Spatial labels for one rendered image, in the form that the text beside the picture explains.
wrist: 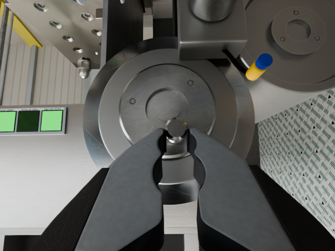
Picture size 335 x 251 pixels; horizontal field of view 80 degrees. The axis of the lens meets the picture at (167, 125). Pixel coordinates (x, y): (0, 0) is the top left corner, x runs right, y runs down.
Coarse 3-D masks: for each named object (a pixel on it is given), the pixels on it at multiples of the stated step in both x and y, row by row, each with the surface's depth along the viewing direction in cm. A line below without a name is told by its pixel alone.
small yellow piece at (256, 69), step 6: (228, 54) 15; (264, 54) 12; (234, 60) 15; (258, 60) 12; (264, 60) 12; (270, 60) 12; (240, 66) 15; (252, 66) 13; (258, 66) 12; (264, 66) 12; (246, 72) 14; (252, 72) 13; (258, 72) 13; (252, 78) 14
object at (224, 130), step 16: (128, 64) 17; (144, 64) 17; (192, 64) 17; (208, 64) 17; (112, 80) 17; (128, 80) 17; (208, 80) 17; (224, 80) 17; (112, 96) 17; (224, 96) 17; (112, 112) 17; (224, 112) 16; (112, 128) 16; (224, 128) 16; (112, 144) 16; (128, 144) 16; (176, 160) 16; (192, 160) 16; (176, 176) 16; (192, 176) 16
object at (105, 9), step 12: (108, 0) 20; (132, 0) 33; (108, 12) 20; (120, 12) 25; (132, 12) 33; (108, 24) 20; (120, 24) 25; (132, 24) 33; (108, 36) 20; (120, 36) 25; (132, 36) 32; (108, 48) 20; (120, 48) 25; (108, 60) 20
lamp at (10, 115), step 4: (0, 112) 51; (4, 112) 51; (8, 112) 51; (12, 112) 51; (0, 116) 51; (4, 116) 51; (8, 116) 51; (12, 116) 51; (0, 120) 51; (4, 120) 51; (8, 120) 51; (12, 120) 51; (0, 124) 51; (4, 124) 51; (8, 124) 51; (12, 124) 51; (0, 128) 51; (4, 128) 51; (8, 128) 51; (12, 128) 51
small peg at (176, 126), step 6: (168, 120) 12; (174, 120) 12; (180, 120) 12; (168, 126) 12; (174, 126) 12; (180, 126) 12; (186, 126) 12; (168, 132) 12; (174, 132) 12; (180, 132) 12; (186, 132) 12; (168, 138) 13; (174, 138) 12; (180, 138) 12
